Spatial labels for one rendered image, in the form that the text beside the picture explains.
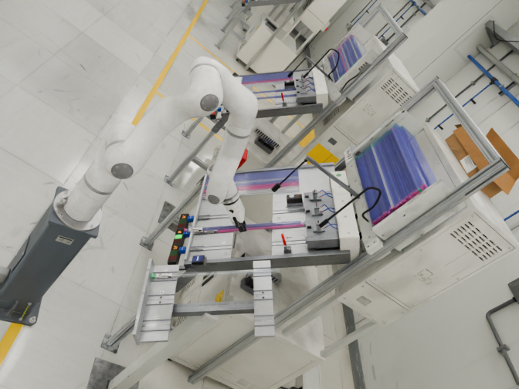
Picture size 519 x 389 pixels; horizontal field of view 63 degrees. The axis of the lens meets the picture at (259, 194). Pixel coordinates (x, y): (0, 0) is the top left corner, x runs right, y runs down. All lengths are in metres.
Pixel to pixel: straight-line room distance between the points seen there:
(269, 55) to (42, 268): 4.92
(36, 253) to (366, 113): 2.21
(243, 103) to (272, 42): 4.86
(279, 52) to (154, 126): 4.96
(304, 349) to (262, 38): 4.72
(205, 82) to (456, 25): 3.84
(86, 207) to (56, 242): 0.22
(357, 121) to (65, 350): 2.26
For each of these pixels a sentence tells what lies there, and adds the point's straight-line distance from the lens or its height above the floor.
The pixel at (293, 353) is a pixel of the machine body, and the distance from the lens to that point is 2.37.
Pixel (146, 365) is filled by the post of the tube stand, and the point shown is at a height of 0.35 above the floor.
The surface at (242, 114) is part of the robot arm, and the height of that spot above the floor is 1.44.
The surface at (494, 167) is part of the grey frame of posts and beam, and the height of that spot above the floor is 1.87.
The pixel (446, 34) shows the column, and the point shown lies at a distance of 4.92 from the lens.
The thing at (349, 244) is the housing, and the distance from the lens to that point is 1.82.
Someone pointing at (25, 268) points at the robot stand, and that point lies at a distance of 2.01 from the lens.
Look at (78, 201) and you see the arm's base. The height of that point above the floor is 0.80.
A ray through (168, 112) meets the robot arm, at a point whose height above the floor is 1.31.
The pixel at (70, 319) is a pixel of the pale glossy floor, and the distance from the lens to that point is 2.41.
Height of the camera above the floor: 2.00
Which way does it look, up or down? 29 degrees down
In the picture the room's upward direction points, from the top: 47 degrees clockwise
